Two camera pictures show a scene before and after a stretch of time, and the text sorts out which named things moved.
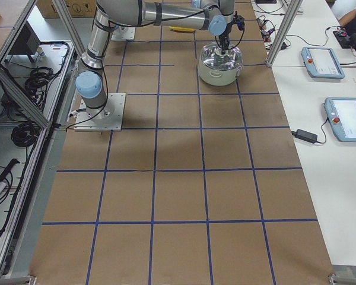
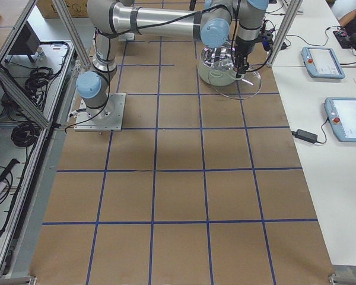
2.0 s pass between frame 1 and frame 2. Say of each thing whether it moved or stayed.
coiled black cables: stayed
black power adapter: stayed
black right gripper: moved
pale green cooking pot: stayed
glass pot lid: moved
